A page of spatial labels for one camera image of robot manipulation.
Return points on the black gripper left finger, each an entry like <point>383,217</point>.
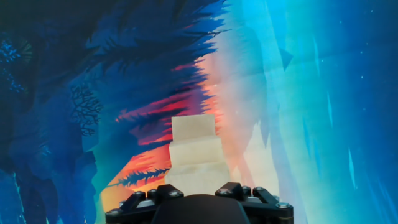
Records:
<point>136,205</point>

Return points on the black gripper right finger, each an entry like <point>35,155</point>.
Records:
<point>264,203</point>

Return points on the light wooden cube block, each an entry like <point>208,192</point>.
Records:
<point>193,127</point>
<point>196,151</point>
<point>197,180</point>

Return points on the forest sunset printed cloth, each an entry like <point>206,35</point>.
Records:
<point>311,109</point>

